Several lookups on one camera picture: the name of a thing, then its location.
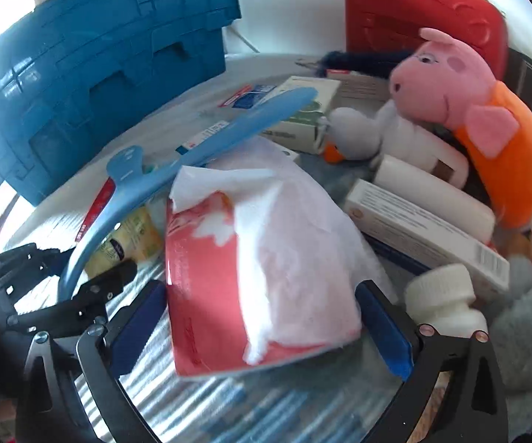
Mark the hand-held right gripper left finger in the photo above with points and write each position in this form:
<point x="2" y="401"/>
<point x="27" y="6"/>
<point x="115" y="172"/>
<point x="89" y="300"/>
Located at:
<point x="139" y="327"/>

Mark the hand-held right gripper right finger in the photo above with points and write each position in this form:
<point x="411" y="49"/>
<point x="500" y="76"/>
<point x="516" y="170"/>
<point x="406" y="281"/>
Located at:
<point x="388" y="332"/>

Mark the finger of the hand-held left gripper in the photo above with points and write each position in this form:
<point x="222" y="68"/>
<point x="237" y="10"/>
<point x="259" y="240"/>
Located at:
<point x="30" y="258"/>
<point x="109" y="281"/>

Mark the pink tissue pack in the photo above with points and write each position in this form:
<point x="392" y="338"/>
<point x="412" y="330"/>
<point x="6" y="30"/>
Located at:
<point x="210" y="286"/>

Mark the blue plastic shoehorn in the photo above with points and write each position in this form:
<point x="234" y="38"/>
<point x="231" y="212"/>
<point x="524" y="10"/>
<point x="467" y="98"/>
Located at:
<point x="229" y="134"/>

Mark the blue plastic container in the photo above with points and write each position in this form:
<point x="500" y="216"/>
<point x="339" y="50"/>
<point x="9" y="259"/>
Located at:
<point x="86" y="55"/>

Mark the yellow tube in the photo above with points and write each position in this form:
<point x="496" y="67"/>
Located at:
<point x="127" y="240"/>

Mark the white capped bottle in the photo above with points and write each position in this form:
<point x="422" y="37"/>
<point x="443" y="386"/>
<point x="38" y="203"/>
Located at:
<point x="437" y="290"/>

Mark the white barcode box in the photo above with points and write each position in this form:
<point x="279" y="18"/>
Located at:
<point x="409" y="221"/>

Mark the grey plush toy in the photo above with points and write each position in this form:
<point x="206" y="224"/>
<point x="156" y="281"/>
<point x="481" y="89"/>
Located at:
<point x="529" y="332"/>

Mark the white roll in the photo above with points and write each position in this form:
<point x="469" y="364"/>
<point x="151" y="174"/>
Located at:
<point x="432" y="198"/>

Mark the white goose plush toy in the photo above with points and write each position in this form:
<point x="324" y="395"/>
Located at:
<point x="353" y="129"/>

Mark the small white tissue pack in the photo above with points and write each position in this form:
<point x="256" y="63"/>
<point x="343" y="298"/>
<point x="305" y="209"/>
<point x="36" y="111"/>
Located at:
<point x="247" y="97"/>

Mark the green and white box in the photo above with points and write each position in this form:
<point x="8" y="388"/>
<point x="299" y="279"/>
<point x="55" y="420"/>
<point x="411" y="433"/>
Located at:
<point x="303" y="115"/>

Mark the pink pig plush toy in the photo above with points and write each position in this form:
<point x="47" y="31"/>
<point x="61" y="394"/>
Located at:
<point x="437" y="78"/>

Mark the navy fuzzy item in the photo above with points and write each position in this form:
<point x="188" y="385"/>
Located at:
<point x="353" y="62"/>

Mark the dark book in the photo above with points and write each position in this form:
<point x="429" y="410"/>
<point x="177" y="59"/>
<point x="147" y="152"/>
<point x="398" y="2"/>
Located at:
<point x="524" y="83"/>

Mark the red plastic case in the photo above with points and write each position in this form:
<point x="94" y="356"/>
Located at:
<point x="386" y="9"/>

